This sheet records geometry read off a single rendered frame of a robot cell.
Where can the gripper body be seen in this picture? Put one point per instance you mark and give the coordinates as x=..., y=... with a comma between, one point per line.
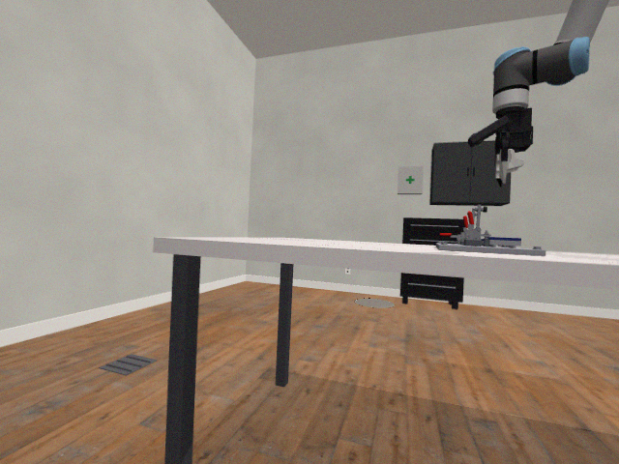
x=520, y=138

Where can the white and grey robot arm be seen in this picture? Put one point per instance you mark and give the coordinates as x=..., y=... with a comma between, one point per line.
x=517, y=68

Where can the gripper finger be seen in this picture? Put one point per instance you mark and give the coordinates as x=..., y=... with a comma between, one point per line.
x=508, y=159
x=497, y=169

